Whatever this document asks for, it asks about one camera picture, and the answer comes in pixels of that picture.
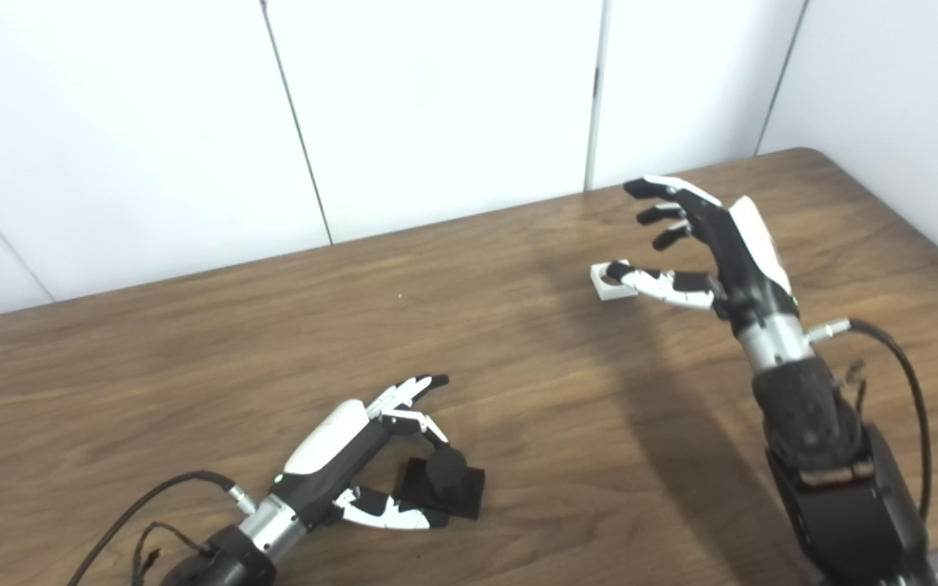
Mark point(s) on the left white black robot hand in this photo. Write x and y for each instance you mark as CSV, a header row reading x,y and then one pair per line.
x,y
330,443

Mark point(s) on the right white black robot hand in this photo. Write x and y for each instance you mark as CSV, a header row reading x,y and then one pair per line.
x,y
750,260

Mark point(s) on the white square piece with hole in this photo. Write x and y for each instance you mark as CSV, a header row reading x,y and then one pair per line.
x,y
611,293

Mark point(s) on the black peg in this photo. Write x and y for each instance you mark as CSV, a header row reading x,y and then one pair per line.
x,y
449,476

